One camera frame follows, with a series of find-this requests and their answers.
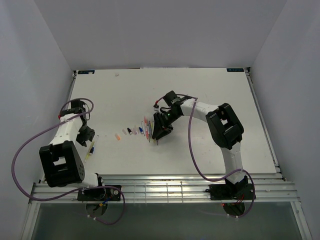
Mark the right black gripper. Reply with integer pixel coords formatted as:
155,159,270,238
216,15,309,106
152,109,182,140

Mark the yellow green pen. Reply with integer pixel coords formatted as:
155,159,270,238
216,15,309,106
84,141,95,162

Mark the grey silver pen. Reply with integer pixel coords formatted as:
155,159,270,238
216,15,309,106
148,120,153,143

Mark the red pen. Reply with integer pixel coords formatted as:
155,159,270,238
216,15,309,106
143,116,150,141

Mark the blue capped white pen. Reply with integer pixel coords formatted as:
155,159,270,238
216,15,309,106
141,121,146,136

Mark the orange pen cap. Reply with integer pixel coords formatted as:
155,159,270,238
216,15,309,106
115,134,121,141

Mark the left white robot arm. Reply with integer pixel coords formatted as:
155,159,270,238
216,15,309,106
39,98,106,200

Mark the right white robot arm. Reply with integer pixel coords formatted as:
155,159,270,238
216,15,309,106
152,90,248,199

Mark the left blue corner label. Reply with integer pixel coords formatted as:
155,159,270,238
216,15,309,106
77,70,95,75

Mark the blue corner label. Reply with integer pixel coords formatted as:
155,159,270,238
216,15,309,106
77,70,95,75
226,68,245,73

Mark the right blue corner label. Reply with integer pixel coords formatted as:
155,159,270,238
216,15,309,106
226,68,245,73

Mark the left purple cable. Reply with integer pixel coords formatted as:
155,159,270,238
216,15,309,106
11,98,126,226

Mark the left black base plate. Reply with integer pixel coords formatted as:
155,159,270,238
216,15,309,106
76,185,122,202

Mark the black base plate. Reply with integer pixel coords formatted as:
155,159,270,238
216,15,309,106
76,185,122,202
205,184,256,200

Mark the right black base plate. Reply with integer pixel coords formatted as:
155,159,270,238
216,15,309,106
205,184,256,200

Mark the aluminium rail frame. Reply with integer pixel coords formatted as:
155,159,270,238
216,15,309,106
27,173,301,205

